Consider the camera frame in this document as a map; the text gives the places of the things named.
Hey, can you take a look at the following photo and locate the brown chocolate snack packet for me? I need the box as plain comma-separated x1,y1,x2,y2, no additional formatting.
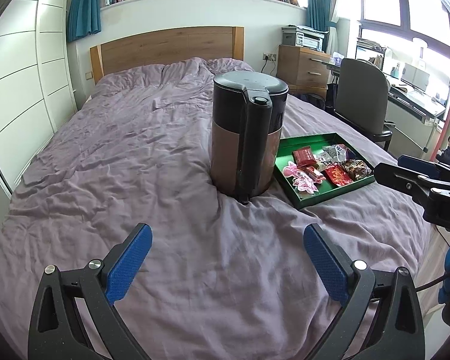
341,159,372,181

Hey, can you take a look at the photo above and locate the red spicy strip snack packet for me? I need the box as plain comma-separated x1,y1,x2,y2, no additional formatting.
324,164,353,187

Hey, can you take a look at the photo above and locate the silver blue cookie packet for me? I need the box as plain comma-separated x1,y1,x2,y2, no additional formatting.
322,144,350,163

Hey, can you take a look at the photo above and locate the small red hawthorn snack packet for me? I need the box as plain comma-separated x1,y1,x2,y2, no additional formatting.
304,166,325,185

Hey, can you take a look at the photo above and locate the pink My Melody snack bag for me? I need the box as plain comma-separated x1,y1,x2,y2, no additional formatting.
282,161,319,194

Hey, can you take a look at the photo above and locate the dark red snack packet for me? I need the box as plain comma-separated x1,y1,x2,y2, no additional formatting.
292,146,317,168

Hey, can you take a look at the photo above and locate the person in dark jacket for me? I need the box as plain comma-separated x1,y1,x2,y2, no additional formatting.
436,136,450,166

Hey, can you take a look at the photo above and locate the white desk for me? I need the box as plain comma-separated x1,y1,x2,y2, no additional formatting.
385,76,446,124

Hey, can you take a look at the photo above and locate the grey office chair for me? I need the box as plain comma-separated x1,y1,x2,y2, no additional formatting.
325,58,394,150

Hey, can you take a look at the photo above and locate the green tray box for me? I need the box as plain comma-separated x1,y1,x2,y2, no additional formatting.
274,133,375,210

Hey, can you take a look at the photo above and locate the wooden drawer nightstand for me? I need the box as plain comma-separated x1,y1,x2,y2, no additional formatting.
276,45,331,98

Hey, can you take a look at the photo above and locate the purple bed duvet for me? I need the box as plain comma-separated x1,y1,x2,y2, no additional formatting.
0,58,433,359

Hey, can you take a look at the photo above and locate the white printer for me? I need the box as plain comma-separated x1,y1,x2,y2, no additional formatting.
282,25,327,52

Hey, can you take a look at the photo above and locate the black and bronze trash bin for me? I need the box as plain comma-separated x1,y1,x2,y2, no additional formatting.
210,71,289,204

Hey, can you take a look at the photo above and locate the teal curtain right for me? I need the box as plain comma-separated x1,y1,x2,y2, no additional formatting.
304,0,333,33

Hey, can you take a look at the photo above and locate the teal curtain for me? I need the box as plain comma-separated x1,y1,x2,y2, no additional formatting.
66,0,101,42
304,0,333,33

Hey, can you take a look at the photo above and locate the white sliding wardrobe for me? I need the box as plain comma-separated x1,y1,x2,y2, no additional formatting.
0,0,77,194

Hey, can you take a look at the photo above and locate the teal curtain left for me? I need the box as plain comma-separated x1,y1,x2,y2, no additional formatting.
66,0,101,42

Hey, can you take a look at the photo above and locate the black cable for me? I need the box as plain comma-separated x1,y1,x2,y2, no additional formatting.
415,265,450,293

